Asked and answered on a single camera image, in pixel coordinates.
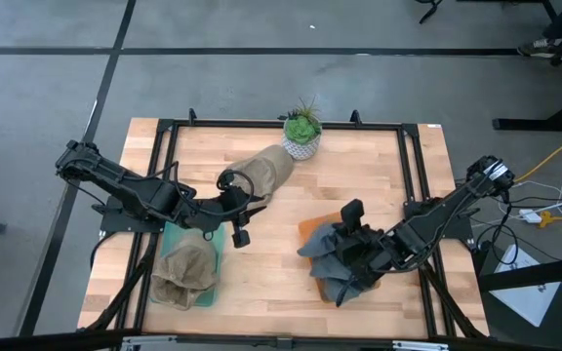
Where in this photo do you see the person's shoe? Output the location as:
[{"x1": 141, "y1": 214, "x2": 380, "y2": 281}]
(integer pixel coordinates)
[{"x1": 515, "y1": 37, "x2": 562, "y2": 59}]

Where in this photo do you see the teal translucent plastic tray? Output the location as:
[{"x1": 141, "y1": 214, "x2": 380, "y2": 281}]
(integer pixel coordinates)
[{"x1": 156, "y1": 221, "x2": 227, "y2": 309}]

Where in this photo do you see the orange translucent plastic tray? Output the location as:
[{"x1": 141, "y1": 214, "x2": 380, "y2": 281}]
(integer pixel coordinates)
[{"x1": 298, "y1": 210, "x2": 384, "y2": 293}]

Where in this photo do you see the black metal beam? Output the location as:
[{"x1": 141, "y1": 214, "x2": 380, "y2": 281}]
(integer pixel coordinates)
[{"x1": 478, "y1": 253, "x2": 562, "y2": 293}]

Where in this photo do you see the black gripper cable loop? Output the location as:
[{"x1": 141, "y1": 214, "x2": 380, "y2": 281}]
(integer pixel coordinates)
[{"x1": 216, "y1": 169, "x2": 257, "y2": 216}]

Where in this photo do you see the silver metal bracket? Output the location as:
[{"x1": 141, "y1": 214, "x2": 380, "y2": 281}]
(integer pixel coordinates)
[
  {"x1": 120, "y1": 334, "x2": 179, "y2": 351},
  {"x1": 390, "y1": 339, "x2": 451, "y2": 351}
]

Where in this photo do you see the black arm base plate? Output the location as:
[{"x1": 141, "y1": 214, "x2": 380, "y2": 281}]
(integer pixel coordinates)
[
  {"x1": 402, "y1": 199, "x2": 475, "y2": 240},
  {"x1": 99, "y1": 194, "x2": 171, "y2": 234}
]

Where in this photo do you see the white power adapter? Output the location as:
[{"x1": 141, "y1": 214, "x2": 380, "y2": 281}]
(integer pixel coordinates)
[{"x1": 518, "y1": 208, "x2": 543, "y2": 225}]

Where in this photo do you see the black aluminium table frame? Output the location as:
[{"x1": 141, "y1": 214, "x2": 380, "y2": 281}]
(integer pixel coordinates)
[{"x1": 78, "y1": 107, "x2": 491, "y2": 342}]

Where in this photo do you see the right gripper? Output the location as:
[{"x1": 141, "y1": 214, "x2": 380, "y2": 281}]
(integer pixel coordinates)
[{"x1": 332, "y1": 198, "x2": 409, "y2": 309}]

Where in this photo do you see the white paper sheet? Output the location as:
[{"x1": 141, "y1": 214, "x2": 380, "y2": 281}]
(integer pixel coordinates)
[{"x1": 488, "y1": 243, "x2": 562, "y2": 328}]

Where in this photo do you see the succulent in white patterned pot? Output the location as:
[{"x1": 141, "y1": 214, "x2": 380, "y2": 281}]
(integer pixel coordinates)
[{"x1": 280, "y1": 96, "x2": 324, "y2": 162}]

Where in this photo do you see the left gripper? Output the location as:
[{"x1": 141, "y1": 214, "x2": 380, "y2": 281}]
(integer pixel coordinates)
[{"x1": 182, "y1": 184, "x2": 269, "y2": 250}]

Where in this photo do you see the blue-grey denim baseball cap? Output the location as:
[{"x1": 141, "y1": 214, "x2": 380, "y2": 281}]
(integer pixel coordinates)
[
  {"x1": 296, "y1": 222, "x2": 348, "y2": 259},
  {"x1": 309, "y1": 255, "x2": 360, "y2": 284}
]

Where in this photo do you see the black chair leg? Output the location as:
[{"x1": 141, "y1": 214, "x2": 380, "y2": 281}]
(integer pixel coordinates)
[{"x1": 416, "y1": 0, "x2": 446, "y2": 24}]

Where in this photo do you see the black floor cable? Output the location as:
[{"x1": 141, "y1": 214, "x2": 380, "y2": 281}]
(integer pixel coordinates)
[{"x1": 456, "y1": 175, "x2": 562, "y2": 267}]

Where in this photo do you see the black crossbar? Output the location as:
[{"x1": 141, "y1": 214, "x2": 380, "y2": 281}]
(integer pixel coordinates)
[{"x1": 0, "y1": 329, "x2": 562, "y2": 351}]

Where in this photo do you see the black desk foot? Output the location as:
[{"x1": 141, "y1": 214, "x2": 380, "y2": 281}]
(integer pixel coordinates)
[{"x1": 493, "y1": 90, "x2": 562, "y2": 134}]

